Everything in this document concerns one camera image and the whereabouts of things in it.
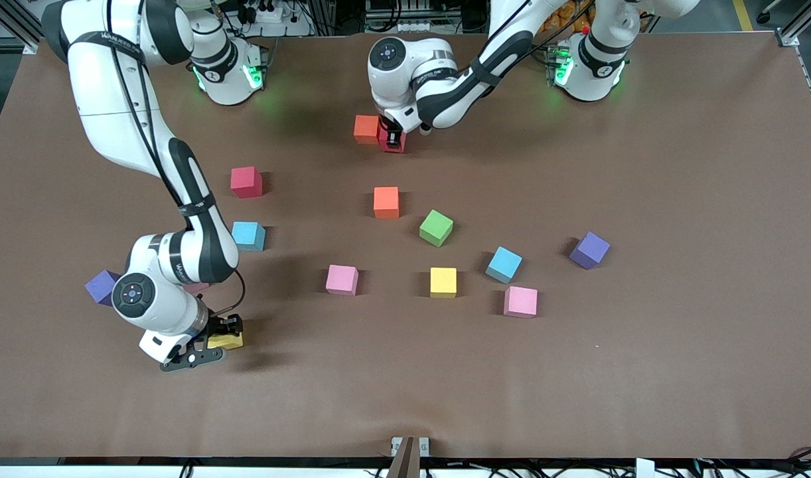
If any red foam cube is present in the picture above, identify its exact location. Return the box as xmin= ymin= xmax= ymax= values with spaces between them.
xmin=230 ymin=166 xmax=263 ymax=199
xmin=378 ymin=121 xmax=407 ymax=154

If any orange foam cube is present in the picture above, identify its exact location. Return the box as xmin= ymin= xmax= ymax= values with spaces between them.
xmin=353 ymin=115 xmax=382 ymax=145
xmin=373 ymin=187 xmax=400 ymax=219

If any green foam cube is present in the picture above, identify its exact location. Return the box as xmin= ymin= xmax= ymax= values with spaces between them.
xmin=419 ymin=209 xmax=455 ymax=248

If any purple foam cube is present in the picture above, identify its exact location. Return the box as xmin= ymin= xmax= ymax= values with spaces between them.
xmin=569 ymin=231 xmax=611 ymax=270
xmin=84 ymin=270 xmax=122 ymax=307

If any blue foam cube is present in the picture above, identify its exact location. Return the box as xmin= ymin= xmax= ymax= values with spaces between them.
xmin=485 ymin=246 xmax=523 ymax=284
xmin=232 ymin=221 xmax=267 ymax=252

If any white power strip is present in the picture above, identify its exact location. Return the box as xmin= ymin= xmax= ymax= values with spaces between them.
xmin=236 ymin=0 xmax=313 ymax=37
xmin=379 ymin=19 xmax=449 ymax=34

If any brown paper table cover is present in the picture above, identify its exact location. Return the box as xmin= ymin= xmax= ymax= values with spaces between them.
xmin=0 ymin=32 xmax=811 ymax=460

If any pile of orange bags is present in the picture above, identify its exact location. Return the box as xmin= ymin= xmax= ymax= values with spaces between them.
xmin=538 ymin=0 xmax=595 ymax=35

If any brown vertical bar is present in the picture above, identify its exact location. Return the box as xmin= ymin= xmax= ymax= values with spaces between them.
xmin=386 ymin=436 xmax=422 ymax=478

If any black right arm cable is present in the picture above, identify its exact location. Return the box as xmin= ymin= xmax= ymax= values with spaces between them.
xmin=210 ymin=268 xmax=246 ymax=320

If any silver metal bracket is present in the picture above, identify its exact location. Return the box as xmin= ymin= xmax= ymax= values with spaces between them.
xmin=391 ymin=436 xmax=431 ymax=457

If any aluminium frame profile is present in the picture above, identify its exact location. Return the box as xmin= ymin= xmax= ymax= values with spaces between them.
xmin=774 ymin=0 xmax=811 ymax=47
xmin=0 ymin=0 xmax=41 ymax=55

